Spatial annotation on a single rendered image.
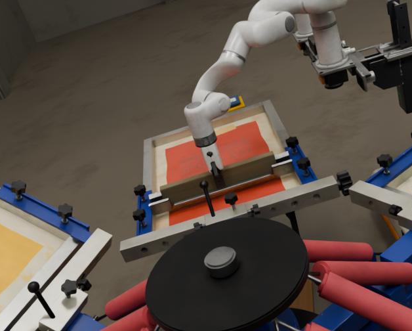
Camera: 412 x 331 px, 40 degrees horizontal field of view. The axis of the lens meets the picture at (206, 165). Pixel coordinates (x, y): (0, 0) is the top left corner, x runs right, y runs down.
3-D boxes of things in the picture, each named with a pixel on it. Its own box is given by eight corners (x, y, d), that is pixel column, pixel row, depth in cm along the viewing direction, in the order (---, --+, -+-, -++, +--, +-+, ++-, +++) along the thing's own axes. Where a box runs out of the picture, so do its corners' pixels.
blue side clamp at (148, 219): (144, 207, 208) (137, 191, 204) (157, 202, 207) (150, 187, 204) (143, 255, 181) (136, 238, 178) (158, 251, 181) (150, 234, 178)
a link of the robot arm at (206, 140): (216, 136, 178) (218, 143, 180) (212, 125, 186) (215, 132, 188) (193, 143, 179) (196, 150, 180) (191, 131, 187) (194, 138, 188)
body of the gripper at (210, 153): (217, 140, 179) (227, 170, 185) (214, 128, 188) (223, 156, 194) (195, 148, 180) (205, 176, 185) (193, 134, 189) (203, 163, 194)
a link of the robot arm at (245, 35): (269, 20, 199) (302, 20, 188) (247, 73, 197) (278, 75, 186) (241, -6, 188) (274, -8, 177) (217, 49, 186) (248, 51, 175)
